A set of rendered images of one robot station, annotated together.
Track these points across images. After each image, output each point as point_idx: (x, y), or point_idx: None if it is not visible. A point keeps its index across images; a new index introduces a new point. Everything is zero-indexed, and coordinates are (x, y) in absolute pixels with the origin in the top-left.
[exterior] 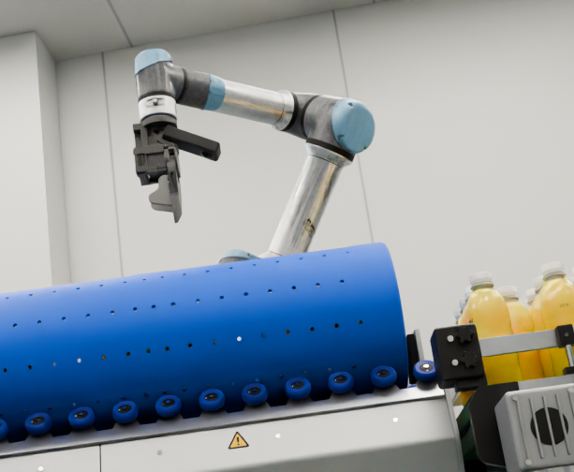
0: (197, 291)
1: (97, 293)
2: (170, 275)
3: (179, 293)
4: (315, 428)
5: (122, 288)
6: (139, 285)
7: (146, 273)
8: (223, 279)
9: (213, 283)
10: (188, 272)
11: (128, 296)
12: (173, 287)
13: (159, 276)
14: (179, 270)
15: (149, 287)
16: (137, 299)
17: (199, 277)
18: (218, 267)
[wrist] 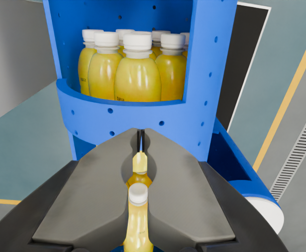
0: (227, 52)
1: (203, 160)
2: (207, 92)
3: (223, 74)
4: None
5: (206, 140)
6: (208, 123)
7: (184, 129)
8: (231, 15)
9: (230, 31)
10: (207, 69)
11: (212, 128)
12: (219, 83)
13: (203, 107)
14: (193, 85)
15: (212, 111)
16: (214, 118)
17: (221, 50)
18: (213, 20)
